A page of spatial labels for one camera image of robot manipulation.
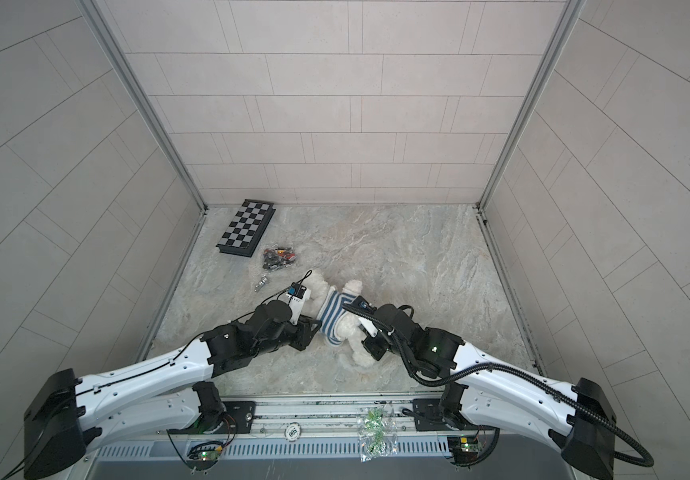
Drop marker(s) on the clear bag of green parts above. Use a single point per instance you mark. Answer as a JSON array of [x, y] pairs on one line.
[[377, 435]]

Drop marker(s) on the folded black white chessboard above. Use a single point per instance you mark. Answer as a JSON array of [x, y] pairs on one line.
[[246, 229]]

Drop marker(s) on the white teddy bear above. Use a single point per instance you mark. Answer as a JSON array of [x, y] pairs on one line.
[[349, 327]]

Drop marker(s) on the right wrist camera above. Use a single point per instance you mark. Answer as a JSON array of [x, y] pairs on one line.
[[365, 311]]

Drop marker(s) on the clear bag of toy bricks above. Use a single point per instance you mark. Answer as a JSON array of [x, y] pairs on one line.
[[278, 257]]

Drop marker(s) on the small silver chess piece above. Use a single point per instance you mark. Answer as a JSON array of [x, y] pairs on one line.
[[263, 281]]

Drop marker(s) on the blue white striped shirt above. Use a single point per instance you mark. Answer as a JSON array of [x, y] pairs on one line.
[[331, 311]]

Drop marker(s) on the aluminium corner post left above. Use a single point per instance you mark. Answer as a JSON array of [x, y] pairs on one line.
[[111, 47]]

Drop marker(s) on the right green circuit board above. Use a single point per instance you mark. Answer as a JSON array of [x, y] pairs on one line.
[[464, 450]]

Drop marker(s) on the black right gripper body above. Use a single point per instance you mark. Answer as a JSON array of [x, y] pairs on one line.
[[378, 346]]

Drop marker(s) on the left green circuit board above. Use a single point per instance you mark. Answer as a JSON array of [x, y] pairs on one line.
[[207, 453]]

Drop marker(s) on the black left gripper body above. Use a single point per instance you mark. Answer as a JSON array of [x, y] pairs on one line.
[[299, 337]]

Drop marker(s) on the aluminium corner post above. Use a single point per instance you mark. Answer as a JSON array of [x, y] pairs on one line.
[[111, 47], [565, 25]]

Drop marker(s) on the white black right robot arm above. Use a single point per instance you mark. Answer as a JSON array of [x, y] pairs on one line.
[[481, 391]]

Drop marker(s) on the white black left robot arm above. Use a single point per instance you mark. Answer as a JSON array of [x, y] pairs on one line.
[[72, 415]]

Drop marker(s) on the aluminium corner post right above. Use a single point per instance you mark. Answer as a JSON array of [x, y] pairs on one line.
[[565, 25]]

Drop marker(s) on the green circuit board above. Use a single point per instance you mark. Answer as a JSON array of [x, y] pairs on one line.
[[464, 450], [207, 453]]

